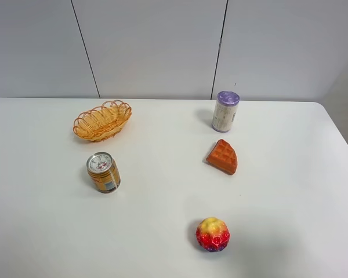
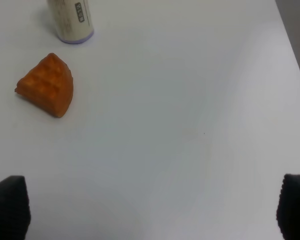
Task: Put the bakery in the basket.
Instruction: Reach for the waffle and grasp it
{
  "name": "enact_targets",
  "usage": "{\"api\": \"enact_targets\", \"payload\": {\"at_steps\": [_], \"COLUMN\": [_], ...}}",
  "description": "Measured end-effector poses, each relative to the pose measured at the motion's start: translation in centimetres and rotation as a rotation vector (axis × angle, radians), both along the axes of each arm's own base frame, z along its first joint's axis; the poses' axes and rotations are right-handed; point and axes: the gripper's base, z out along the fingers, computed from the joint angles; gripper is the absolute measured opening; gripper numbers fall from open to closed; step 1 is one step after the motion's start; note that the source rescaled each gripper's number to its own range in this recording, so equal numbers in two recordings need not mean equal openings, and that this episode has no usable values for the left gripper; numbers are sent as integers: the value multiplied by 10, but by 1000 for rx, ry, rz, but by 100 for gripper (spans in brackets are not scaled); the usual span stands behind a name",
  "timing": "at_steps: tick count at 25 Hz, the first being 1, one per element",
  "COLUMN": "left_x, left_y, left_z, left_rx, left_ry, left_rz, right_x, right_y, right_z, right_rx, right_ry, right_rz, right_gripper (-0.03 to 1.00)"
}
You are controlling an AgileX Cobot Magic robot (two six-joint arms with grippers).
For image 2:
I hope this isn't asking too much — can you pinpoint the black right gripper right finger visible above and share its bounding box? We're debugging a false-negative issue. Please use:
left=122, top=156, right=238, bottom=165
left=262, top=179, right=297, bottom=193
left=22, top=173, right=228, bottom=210
left=276, top=174, right=300, bottom=240

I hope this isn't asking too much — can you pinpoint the white purple-capped cylinder bottle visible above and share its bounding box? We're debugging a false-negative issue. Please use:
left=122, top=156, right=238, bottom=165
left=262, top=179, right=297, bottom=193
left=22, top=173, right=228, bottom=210
left=47, top=0, right=94, bottom=44

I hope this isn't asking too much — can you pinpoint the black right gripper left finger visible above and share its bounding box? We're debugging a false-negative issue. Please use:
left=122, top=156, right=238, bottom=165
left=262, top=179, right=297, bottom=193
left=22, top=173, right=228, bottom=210
left=0, top=175, right=31, bottom=240

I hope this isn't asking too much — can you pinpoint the brown waffle wedge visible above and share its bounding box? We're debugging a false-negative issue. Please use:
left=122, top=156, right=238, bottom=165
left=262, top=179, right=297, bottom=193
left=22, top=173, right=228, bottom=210
left=14, top=53, right=74, bottom=118

